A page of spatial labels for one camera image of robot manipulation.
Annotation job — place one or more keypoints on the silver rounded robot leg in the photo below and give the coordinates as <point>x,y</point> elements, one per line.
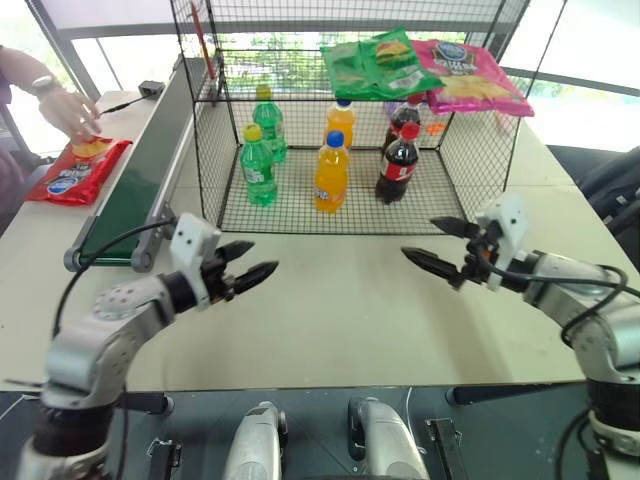
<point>387,440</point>
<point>255,445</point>

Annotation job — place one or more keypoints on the dark wristwatch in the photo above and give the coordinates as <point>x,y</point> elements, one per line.
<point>44,84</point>

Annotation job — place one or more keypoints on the person's bare hand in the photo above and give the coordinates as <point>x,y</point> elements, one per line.
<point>70,115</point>

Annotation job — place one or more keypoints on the green burger print snack bag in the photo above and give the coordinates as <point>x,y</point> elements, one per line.
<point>395,62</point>

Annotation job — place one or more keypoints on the green conveyor belt grey frame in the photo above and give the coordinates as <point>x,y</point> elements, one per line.
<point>135,165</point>

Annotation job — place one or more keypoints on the person's forearm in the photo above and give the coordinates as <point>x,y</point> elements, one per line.
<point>17,70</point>

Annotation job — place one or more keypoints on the red chip bag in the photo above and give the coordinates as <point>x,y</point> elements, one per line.
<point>75,175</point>

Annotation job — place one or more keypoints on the orange soda bottle blue cap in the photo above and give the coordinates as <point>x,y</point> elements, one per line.
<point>341,122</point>
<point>331,175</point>

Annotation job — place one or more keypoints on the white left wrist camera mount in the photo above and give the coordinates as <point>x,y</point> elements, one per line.
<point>192,240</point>

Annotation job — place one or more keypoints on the cola bottle red cap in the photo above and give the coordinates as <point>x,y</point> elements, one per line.
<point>397,165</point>
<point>404,116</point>

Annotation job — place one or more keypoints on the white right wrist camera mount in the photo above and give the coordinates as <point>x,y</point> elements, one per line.
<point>510,220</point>

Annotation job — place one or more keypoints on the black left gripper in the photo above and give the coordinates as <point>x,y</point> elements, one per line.
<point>220,281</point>

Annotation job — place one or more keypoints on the green soda bottle yellow cap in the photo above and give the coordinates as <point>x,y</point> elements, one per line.
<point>258,172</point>
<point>271,125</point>

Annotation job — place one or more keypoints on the black chair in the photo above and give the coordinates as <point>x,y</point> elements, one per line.
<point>610,185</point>

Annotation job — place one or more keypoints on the green chip bag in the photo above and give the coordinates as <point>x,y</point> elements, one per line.
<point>345,67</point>

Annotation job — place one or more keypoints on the pink chip bag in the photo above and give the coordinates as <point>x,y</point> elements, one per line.
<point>470,80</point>

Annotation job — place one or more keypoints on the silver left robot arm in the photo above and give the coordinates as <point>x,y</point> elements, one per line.
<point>95,345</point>

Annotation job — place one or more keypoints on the black power adapter box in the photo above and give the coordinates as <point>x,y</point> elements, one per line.
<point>151,89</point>

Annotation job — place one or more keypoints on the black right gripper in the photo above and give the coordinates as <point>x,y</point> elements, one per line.
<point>480,262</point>

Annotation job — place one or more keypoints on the small orange object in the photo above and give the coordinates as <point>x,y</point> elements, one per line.
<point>435,129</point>

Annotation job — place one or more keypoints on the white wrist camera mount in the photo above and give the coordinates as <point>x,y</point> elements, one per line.
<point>510,220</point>
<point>192,240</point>

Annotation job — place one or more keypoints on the small purple object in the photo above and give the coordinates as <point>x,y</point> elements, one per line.
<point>391,109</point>

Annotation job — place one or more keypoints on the black metal bracket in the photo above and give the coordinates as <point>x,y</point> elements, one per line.
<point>444,445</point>
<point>164,457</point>

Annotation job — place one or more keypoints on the red rod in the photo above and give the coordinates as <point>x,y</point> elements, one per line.
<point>204,45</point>

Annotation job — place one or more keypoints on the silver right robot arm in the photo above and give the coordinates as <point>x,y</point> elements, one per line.
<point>567,295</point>

